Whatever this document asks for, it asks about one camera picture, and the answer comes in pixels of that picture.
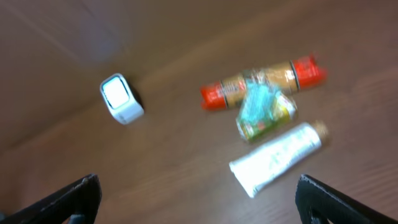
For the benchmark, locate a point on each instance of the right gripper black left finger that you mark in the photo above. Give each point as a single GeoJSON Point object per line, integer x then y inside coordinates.
{"type": "Point", "coordinates": [77, 202]}

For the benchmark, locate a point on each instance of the green juice carton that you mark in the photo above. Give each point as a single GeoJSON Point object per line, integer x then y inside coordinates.
{"type": "Point", "coordinates": [283, 111]}

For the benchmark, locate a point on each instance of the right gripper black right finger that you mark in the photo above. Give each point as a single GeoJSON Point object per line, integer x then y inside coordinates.
{"type": "Point", "coordinates": [317, 202]}

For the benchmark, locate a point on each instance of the white cream tube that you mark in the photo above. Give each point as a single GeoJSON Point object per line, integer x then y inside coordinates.
{"type": "Point", "coordinates": [269, 161]}

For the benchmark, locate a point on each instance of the orange cracker pack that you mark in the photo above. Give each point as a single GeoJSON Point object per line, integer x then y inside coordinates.
{"type": "Point", "coordinates": [291, 77]}

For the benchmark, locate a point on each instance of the white barcode scanner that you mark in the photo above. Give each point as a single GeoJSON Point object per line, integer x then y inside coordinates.
{"type": "Point", "coordinates": [121, 99]}

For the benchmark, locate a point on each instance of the teal wipes pack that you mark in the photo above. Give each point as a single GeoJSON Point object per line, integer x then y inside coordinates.
{"type": "Point", "coordinates": [258, 102]}

